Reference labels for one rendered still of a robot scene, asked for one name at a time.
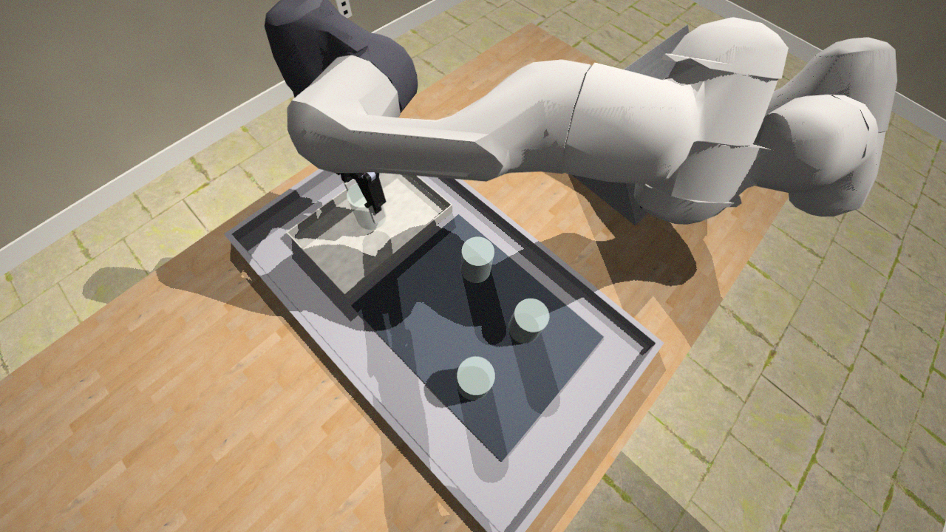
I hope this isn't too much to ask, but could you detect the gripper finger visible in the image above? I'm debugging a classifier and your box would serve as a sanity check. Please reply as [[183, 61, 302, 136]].
[[349, 172, 387, 224], [336, 173, 356, 191]]

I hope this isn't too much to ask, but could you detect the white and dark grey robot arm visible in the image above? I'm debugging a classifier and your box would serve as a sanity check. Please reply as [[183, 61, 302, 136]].
[[265, 0, 897, 225]]

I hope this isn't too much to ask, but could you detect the clear glass cylinder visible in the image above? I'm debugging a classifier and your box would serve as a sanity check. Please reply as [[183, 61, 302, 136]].
[[508, 299, 549, 344], [347, 183, 387, 230], [457, 356, 495, 400], [461, 236, 494, 283]]

